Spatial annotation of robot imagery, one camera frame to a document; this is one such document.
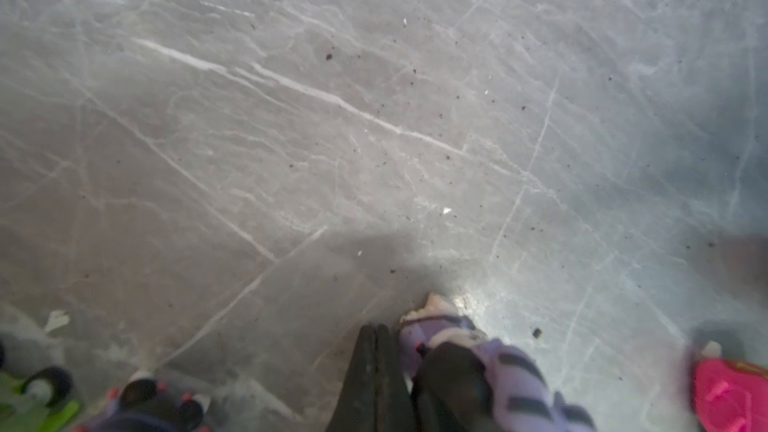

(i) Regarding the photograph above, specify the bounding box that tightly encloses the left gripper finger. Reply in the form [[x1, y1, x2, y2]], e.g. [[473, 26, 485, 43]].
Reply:
[[326, 324, 417, 432]]

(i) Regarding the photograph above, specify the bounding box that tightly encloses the light purple figure toy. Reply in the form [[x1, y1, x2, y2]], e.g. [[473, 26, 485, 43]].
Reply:
[[72, 370, 211, 432]]

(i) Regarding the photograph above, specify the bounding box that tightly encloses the green orange toy car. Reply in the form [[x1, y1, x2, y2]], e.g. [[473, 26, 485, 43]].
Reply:
[[1, 345, 82, 432]]

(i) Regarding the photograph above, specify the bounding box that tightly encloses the pink green toy car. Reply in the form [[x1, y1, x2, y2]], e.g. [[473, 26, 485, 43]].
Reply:
[[691, 341, 767, 432]]

